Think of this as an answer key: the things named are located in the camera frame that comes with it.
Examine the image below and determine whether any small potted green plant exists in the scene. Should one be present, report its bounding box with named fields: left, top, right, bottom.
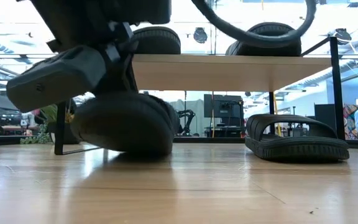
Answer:
left=19, top=99, right=81, bottom=146

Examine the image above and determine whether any black aluminium table frame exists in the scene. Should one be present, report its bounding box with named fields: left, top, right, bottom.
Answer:
left=0, top=134, right=358, bottom=150

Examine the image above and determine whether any black rubber slide sandal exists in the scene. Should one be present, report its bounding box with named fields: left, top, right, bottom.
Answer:
left=69, top=91, right=180, bottom=157
left=244, top=113, right=351, bottom=162
left=224, top=21, right=303, bottom=57
left=131, top=26, right=182, bottom=55

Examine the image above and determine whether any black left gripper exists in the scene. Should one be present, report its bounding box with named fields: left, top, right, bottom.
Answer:
left=6, top=0, right=172, bottom=113

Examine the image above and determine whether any colourful patchwork quilt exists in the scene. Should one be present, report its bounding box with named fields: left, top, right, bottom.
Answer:
left=342, top=103, right=358, bottom=140

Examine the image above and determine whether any black monitor on stand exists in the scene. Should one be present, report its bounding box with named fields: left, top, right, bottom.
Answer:
left=203, top=94, right=244, bottom=119

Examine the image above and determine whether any dark ceiling lamp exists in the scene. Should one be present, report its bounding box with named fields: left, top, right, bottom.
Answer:
left=329, top=28, right=352, bottom=43
left=193, top=27, right=208, bottom=45

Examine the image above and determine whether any wooden shelf with black brackets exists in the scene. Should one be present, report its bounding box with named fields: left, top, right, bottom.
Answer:
left=53, top=36, right=347, bottom=156

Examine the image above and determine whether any black partition panel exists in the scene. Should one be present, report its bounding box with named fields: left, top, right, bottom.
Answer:
left=314, top=103, right=337, bottom=132

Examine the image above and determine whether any black looped gripper cable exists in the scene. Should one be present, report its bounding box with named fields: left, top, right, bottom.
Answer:
left=190, top=0, right=318, bottom=49

